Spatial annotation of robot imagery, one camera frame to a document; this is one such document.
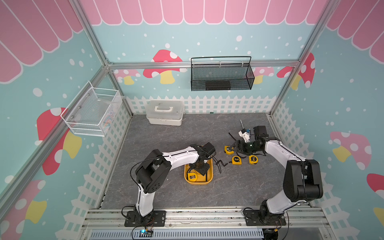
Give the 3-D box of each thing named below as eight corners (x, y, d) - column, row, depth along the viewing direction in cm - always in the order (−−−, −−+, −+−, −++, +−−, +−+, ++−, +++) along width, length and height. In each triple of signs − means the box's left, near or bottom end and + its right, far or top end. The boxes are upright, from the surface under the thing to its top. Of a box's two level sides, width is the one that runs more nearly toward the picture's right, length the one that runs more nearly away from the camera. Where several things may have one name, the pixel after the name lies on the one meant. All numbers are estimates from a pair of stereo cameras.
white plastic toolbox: (148, 126, 115) (143, 114, 105) (152, 110, 127) (148, 98, 116) (182, 126, 115) (181, 114, 105) (183, 110, 127) (182, 98, 116)
